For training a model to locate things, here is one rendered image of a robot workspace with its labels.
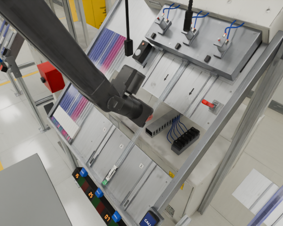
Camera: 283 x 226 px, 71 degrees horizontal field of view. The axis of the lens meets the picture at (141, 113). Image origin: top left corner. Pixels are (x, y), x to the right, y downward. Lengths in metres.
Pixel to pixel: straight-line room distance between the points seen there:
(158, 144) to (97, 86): 0.64
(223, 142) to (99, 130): 0.62
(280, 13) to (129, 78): 0.39
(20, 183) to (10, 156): 1.00
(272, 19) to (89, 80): 0.46
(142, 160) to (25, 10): 0.53
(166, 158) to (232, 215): 0.79
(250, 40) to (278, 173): 1.46
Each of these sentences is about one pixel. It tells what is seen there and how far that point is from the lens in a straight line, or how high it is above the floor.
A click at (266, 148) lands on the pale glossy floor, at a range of 2.06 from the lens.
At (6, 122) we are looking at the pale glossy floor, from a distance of 2.37.
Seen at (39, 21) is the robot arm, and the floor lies 1.31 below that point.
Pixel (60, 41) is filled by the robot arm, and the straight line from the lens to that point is 0.35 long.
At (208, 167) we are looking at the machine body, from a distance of 0.97.
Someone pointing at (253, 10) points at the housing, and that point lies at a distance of 0.64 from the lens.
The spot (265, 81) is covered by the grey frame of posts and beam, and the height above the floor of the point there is 1.06.
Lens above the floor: 1.41
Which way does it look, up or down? 43 degrees down
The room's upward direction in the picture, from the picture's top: straight up
